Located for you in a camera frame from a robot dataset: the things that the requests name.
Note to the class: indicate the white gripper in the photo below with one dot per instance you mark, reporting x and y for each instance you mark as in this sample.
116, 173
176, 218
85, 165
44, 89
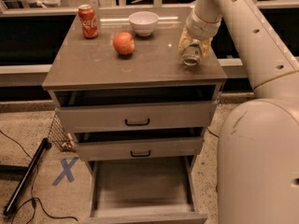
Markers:
202, 27

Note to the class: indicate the green silver 7up can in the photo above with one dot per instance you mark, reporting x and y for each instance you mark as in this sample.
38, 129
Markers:
191, 55

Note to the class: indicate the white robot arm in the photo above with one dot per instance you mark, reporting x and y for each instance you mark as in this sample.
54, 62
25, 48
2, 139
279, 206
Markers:
258, 146

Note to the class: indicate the top grey drawer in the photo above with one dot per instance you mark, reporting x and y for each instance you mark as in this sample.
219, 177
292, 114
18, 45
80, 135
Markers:
108, 118

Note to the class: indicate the grey drawer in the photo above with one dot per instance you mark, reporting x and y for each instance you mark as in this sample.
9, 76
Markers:
143, 191
139, 144
108, 118

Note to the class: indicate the grey drawer cabinet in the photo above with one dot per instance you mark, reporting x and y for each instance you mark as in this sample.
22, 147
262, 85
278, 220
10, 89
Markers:
89, 72

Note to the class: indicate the red coca-cola can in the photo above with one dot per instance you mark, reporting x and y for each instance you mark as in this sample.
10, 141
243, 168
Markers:
88, 21

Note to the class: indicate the middle grey drawer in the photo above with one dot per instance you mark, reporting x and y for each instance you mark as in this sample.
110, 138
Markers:
139, 144

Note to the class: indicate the bottom grey drawer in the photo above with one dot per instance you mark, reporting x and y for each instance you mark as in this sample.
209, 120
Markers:
143, 191

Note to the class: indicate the white bowl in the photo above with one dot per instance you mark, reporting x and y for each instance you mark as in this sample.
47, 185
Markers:
143, 23

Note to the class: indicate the red apple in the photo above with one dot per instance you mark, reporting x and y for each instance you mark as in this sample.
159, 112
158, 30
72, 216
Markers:
124, 43

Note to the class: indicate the blue tape cross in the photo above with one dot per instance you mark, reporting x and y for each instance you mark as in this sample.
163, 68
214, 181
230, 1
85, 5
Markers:
66, 172

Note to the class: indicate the black left stand leg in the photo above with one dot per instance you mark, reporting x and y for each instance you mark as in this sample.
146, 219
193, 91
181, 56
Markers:
11, 206

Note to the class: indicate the wire mesh basket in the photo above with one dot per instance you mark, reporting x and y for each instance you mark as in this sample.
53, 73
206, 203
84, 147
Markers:
59, 137

